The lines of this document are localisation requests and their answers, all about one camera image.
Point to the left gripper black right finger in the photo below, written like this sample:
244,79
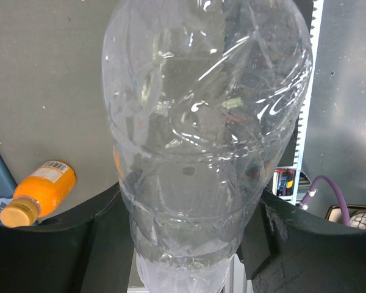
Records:
285,249

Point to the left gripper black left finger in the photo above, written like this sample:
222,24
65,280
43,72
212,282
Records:
85,249

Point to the orange juice bottle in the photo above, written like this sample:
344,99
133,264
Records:
47,187

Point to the orange bottle cap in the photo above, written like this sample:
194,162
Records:
19,213

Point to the clear bottle orange base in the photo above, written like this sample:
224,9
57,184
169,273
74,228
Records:
184,243

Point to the floral patterned box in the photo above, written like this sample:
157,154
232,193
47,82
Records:
357,215

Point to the grey slotted cable duct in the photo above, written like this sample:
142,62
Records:
315,10

